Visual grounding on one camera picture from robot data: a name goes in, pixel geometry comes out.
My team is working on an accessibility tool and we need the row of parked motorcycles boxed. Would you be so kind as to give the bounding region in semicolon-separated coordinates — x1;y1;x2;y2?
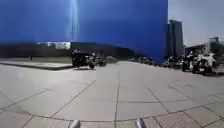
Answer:
128;51;224;77
70;49;118;71

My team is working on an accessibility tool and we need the grey paved plaza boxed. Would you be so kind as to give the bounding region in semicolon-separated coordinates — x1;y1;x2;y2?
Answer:
0;60;224;128

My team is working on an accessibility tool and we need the large blue building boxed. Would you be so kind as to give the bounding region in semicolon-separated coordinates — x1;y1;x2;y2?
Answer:
0;0;169;64

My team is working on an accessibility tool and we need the robot's own part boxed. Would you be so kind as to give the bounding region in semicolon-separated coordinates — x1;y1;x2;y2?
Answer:
135;117;148;128
68;119;81;128

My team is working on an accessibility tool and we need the raised grey paved platform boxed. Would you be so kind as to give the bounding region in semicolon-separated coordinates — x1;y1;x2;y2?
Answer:
0;57;74;71

